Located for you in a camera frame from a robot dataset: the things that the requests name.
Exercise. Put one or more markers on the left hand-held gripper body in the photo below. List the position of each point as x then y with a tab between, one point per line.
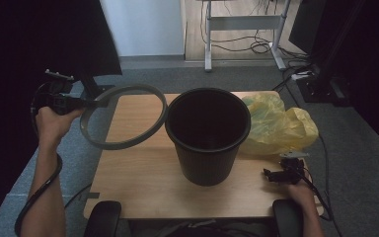
59	98

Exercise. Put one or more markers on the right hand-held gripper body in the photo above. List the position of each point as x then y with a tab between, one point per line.
294	171

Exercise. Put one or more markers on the yellow plastic trash bag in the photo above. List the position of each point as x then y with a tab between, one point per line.
276	131

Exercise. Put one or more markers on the black trash bin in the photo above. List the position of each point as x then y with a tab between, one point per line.
207	164

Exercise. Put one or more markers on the person's right hand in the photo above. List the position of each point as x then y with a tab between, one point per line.
304	196

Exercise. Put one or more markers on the person's left hand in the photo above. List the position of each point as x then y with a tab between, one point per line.
51	125

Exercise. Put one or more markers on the black metal stand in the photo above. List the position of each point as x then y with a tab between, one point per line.
90	85
324	89

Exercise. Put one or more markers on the black chair armrest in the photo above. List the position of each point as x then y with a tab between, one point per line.
286	217
103	219

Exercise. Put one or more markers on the white partition panel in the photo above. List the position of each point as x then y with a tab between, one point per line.
144	26

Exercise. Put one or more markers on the person's lap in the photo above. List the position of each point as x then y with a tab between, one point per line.
194	230

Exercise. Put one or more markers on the black monitor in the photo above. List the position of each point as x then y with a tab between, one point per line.
306	26

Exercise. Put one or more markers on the grey table bracket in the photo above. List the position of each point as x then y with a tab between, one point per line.
90	196

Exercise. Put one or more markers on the white desk frame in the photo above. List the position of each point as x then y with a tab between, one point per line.
243	22

